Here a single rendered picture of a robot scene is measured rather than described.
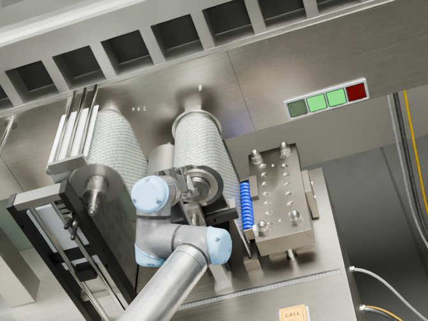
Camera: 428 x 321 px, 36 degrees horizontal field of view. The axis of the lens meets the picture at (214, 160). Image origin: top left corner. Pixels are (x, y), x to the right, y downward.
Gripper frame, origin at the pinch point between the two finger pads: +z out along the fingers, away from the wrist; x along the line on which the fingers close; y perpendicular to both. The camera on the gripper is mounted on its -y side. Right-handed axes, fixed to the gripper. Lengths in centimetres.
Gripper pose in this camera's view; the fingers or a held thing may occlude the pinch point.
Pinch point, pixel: (188, 195)
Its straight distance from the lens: 173.1
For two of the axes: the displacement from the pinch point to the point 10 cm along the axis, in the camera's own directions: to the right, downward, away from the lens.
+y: -2.5, -9.7, 0.5
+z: 1.9, 0.0, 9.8
